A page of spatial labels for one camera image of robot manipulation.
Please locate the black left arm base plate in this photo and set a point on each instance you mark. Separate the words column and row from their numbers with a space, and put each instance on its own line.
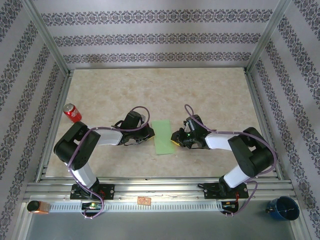
column 108, row 191

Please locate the aluminium front frame rail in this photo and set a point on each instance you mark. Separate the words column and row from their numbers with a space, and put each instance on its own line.
column 162, row 190

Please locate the aluminium right side rail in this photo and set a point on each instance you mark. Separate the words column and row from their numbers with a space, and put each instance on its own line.
column 255, row 100

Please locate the red soda can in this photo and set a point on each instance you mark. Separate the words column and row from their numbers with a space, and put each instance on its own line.
column 73, row 115

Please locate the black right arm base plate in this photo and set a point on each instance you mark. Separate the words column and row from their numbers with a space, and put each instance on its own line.
column 211, row 191

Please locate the aluminium frame post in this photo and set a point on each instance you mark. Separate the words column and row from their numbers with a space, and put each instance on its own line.
column 47, row 37
column 267, row 37

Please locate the aluminium left frame post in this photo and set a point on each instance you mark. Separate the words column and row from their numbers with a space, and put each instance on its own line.
column 47, row 37

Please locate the grey metal shelf plate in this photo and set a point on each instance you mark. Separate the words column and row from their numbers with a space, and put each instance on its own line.
column 160, row 227

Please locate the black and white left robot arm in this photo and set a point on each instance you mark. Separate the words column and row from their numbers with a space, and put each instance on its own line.
column 75, row 147

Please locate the green paper sheet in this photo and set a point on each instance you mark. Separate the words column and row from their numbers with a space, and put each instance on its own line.
column 163, row 137

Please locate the aluminium right frame post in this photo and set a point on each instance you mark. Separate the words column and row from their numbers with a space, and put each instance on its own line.
column 267, row 37

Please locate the aluminium left side rail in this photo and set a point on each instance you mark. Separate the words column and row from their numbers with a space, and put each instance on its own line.
column 55, row 125

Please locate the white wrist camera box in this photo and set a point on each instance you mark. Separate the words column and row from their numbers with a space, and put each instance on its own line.
column 188, row 125
column 143, row 117

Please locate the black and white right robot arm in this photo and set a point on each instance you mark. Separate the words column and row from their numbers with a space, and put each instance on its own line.
column 250, row 155

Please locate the small circuit board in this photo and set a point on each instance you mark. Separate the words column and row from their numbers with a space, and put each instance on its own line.
column 229, row 205
column 91, row 205

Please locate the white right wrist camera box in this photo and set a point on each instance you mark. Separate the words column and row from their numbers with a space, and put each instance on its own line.
column 188, row 125

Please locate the small orange label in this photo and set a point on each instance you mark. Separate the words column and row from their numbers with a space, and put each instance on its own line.
column 144, row 200

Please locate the blue enamel mug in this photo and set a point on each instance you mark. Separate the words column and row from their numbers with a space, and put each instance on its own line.
column 283, row 208

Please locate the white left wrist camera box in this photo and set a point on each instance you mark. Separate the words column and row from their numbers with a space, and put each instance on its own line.
column 143, row 117

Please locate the amber bottle with black cap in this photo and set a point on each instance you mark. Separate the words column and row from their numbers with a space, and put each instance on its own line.
column 37, row 207

